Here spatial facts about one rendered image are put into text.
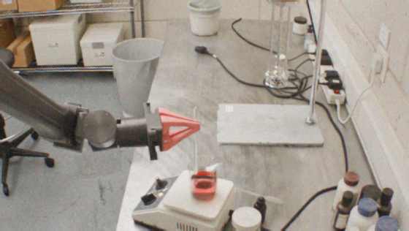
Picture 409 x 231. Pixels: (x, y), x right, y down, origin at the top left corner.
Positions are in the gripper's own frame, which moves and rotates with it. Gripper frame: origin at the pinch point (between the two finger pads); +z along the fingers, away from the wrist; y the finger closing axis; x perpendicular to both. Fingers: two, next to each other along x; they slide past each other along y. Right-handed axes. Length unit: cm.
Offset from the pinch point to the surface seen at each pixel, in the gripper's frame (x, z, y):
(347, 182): 15.9, 33.0, -5.1
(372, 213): 14.6, 33.1, -17.0
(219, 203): 16.7, 4.1, -4.3
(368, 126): 18, 51, 16
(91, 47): 73, -32, 211
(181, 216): 18.8, -3.8, -4.4
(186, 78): 26, 9, 66
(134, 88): 76, -6, 154
